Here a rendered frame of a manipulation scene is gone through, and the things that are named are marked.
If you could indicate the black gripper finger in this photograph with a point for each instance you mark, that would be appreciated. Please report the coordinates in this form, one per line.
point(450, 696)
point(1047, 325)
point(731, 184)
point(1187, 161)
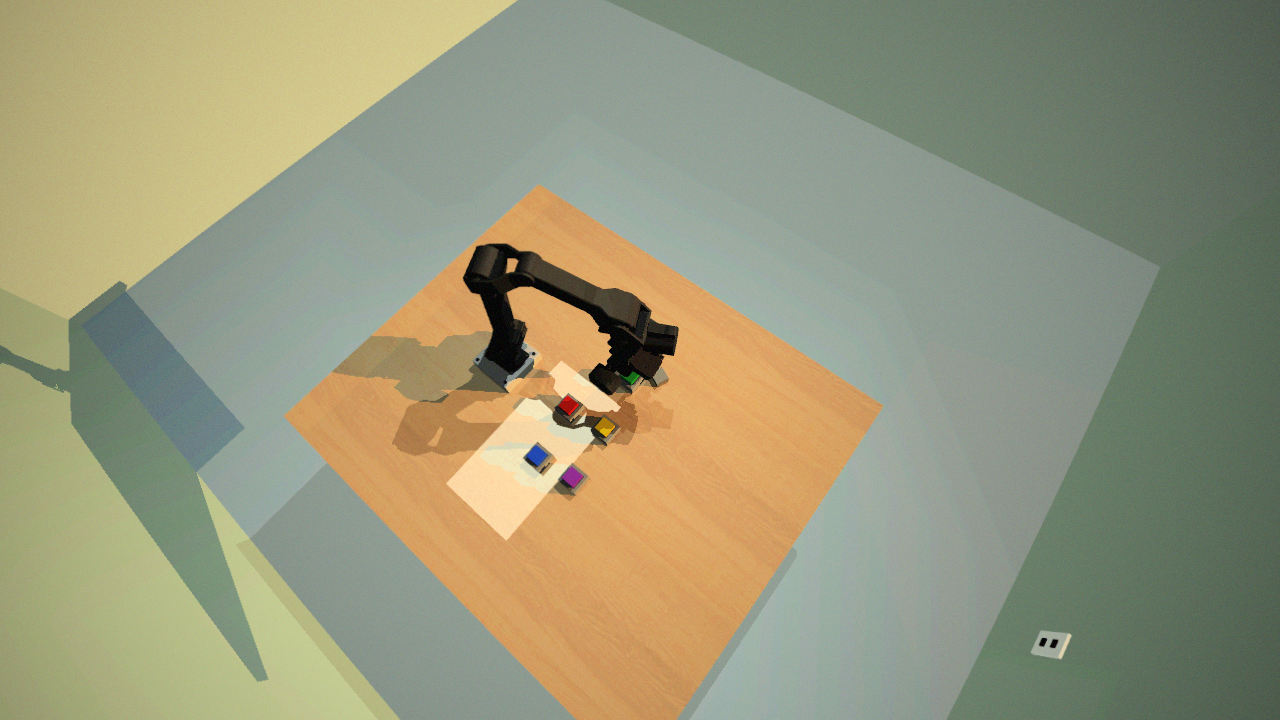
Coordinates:
point(627, 373)

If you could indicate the blue button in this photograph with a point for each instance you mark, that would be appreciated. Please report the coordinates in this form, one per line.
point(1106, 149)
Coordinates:
point(538, 457)

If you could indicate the purple button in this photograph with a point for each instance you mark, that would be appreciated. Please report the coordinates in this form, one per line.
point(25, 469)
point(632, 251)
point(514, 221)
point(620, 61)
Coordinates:
point(573, 479)

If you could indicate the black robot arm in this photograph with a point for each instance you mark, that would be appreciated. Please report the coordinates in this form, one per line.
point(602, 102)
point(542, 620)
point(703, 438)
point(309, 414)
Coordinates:
point(618, 313)

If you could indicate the red button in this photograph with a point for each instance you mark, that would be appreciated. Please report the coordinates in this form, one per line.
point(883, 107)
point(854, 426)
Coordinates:
point(569, 408)

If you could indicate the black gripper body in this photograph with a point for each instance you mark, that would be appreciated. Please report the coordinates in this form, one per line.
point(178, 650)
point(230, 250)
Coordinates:
point(604, 377)

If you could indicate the green button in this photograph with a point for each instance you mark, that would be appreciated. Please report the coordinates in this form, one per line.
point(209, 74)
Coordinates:
point(632, 382)

